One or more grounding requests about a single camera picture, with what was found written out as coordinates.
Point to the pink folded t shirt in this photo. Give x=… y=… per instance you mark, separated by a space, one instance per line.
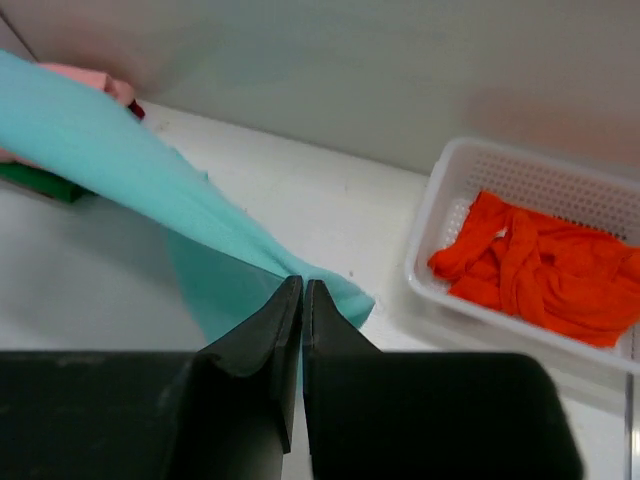
x=119 y=90

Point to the green folded t shirt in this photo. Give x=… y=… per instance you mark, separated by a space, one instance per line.
x=43 y=182

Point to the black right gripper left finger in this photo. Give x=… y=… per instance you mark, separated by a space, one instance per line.
x=238 y=418

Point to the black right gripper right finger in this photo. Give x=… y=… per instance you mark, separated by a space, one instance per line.
x=374 y=414

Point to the teal t shirt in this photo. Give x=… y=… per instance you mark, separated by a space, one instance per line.
x=226 y=263

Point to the orange t shirt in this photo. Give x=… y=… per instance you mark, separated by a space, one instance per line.
x=570 y=279

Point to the red folded t shirt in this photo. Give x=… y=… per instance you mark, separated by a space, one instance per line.
x=137 y=110

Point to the white plastic basket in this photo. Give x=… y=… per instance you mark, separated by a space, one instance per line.
x=554 y=187

